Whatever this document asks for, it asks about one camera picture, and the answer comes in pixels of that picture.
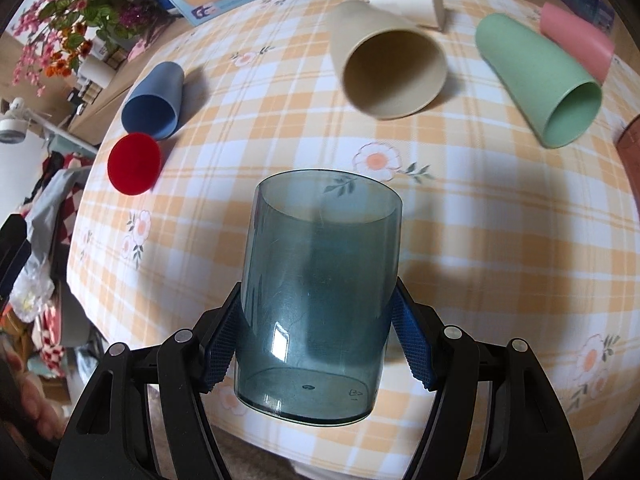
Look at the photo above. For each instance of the beige plastic cup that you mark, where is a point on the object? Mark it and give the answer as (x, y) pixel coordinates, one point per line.
(387, 67)

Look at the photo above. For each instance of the green plastic cup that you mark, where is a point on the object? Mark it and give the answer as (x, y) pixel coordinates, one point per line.
(557, 96)

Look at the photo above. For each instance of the blue plastic cup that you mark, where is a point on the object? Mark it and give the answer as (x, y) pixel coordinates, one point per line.
(154, 105)

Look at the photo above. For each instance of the brown transparent cup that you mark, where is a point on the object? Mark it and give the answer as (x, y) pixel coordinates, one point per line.
(628, 148)

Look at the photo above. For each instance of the grey-blue transparent cup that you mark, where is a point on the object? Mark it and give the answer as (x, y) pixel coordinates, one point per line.
(321, 264)

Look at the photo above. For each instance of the person's left hand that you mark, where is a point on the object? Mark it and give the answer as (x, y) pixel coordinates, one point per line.
(47, 415)

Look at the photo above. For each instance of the yellow plaid tablecloth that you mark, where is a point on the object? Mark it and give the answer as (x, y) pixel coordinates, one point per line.
(501, 236)

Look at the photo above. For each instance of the red plastic cup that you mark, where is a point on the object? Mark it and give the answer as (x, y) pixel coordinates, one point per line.
(134, 164)

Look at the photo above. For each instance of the pink plastic cup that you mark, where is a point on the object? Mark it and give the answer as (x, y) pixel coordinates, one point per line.
(590, 47)

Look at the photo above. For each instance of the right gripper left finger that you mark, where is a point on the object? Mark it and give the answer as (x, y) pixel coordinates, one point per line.
(219, 335)

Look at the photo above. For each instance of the white slim vase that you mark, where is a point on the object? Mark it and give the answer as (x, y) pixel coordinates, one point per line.
(96, 71)

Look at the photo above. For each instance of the pink blossom arrangement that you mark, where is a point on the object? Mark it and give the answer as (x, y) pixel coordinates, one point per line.
(59, 34)

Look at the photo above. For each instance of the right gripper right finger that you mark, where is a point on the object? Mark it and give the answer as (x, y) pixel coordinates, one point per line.
(410, 322)

